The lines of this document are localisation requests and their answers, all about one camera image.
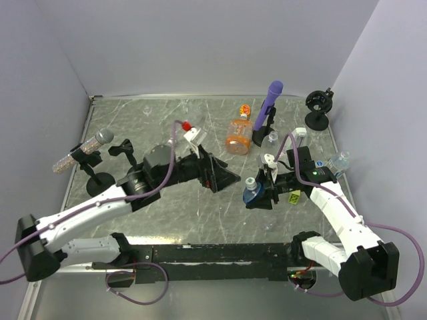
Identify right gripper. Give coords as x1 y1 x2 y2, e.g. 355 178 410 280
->
244 169 298 210

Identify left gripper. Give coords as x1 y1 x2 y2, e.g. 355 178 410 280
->
157 144 241 193

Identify blue label water bottle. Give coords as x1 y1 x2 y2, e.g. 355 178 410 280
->
242 177 264 205

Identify clear bottle white cap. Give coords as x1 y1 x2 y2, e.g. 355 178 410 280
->
143 106 152 116

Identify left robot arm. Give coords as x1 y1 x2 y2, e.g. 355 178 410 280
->
15 145 241 282

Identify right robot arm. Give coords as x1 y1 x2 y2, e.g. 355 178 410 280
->
246 147 400 301

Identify orange drink bottle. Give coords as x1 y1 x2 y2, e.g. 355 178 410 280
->
226 104 254 155

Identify clear open bottle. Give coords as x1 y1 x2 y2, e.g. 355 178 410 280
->
260 131 282 157

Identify small clear labelled bottle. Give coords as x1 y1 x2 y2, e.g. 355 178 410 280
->
327 151 350 178

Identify green toy block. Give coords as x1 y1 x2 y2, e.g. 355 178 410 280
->
288 190 301 205

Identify purple microphone stand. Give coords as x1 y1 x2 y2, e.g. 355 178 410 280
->
252 105 276 147

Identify purple microphone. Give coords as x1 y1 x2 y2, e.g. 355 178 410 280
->
254 80 284 131

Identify empty black stand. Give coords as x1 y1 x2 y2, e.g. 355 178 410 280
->
108 139 143 174

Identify black round clamp stand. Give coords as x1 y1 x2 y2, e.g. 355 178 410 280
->
304 87 334 131

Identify silver glitter microphone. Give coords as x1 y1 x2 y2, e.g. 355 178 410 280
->
52 128 114 174

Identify black microphone stand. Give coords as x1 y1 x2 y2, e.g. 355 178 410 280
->
71 145 115 197

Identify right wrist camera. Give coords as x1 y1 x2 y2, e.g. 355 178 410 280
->
258 153 286 174

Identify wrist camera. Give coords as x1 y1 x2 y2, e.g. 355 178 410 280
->
181 121 207 147
258 153 286 174

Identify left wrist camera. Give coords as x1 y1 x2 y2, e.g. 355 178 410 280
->
181 121 207 147

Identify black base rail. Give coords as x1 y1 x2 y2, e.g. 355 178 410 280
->
91 243 318 284

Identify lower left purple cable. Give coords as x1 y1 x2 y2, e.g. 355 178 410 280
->
105 261 167 305

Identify purple cable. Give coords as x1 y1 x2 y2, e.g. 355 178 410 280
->
0 119 193 285
105 261 167 305
275 133 424 307

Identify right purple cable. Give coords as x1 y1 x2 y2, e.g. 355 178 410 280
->
275 133 424 307

